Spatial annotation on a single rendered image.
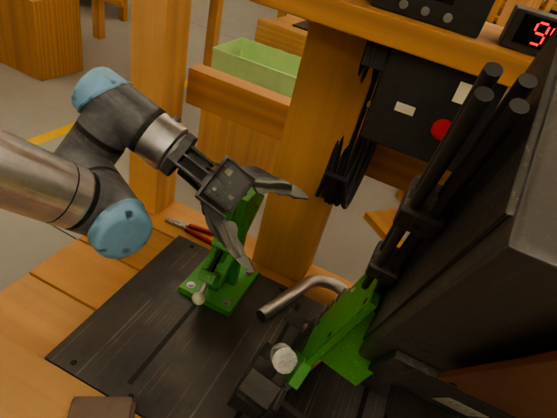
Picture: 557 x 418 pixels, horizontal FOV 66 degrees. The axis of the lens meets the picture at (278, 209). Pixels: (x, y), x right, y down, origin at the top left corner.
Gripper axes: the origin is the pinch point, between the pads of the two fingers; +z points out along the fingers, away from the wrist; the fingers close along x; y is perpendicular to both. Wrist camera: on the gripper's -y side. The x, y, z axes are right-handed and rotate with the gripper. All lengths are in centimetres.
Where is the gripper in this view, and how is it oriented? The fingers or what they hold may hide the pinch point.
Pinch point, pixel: (280, 234)
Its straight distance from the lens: 67.0
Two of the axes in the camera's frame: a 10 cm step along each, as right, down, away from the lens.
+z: 7.8, 6.1, 1.3
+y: 1.8, -0.3, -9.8
